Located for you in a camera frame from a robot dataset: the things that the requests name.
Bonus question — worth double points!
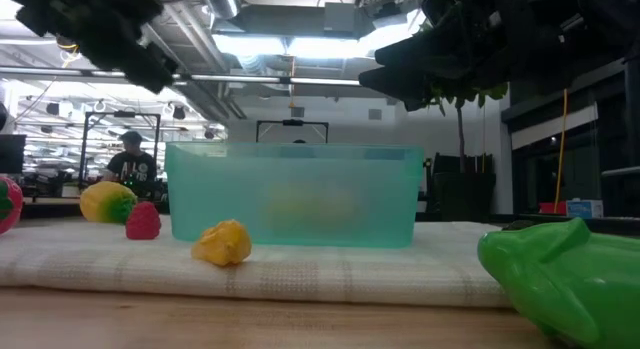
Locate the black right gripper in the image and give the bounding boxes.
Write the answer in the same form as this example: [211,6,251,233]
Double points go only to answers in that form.
[357,0,606,113]

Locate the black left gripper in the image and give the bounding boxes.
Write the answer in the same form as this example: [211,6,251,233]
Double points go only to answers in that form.
[9,0,180,95]

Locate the yellow toy bell pepper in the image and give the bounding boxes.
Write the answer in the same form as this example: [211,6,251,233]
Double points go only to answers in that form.
[79,180,139,225]

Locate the small red toy raspberry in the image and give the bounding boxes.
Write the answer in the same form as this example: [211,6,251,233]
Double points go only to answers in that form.
[124,201,163,241]

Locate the yellow toy lemon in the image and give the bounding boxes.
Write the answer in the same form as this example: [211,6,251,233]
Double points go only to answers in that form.
[263,182,324,236]

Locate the large red toy strawberry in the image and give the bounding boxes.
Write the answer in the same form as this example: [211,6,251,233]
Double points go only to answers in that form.
[0,176,25,236]

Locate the green toy cucumber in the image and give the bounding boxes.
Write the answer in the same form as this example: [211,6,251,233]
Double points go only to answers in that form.
[476,217,640,349]

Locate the grey air handling unit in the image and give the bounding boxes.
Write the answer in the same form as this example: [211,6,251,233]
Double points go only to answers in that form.
[209,0,436,40]

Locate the grey horizontal pipe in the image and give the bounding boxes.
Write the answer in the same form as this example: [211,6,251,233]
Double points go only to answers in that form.
[0,66,364,88]

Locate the person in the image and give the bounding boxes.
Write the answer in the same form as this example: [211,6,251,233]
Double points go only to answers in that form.
[102,130,159,186]

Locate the potted green plant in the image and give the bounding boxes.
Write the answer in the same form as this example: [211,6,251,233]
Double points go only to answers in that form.
[412,16,509,223]

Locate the teal translucent plastic container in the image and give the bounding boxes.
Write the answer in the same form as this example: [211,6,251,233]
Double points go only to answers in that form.
[164,141,425,249]

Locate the dark monitor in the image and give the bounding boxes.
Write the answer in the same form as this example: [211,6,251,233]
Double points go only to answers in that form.
[0,133,26,175]

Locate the yellow toy banana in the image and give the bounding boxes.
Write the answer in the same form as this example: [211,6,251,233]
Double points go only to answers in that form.
[190,218,253,268]

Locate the white plaid cloth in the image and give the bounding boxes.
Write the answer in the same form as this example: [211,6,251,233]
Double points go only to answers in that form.
[0,218,511,309]

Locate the blue white box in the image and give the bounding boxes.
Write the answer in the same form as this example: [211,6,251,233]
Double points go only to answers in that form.
[566,198,605,220]

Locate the tall black rig frame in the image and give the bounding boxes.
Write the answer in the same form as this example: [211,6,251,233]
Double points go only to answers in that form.
[78,111,162,190]

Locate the wide black rig frame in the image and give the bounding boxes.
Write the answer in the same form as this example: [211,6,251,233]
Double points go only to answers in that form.
[255,119,330,144]

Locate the yellow hanging cable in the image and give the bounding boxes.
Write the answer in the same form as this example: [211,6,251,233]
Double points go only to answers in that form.
[552,86,570,215]

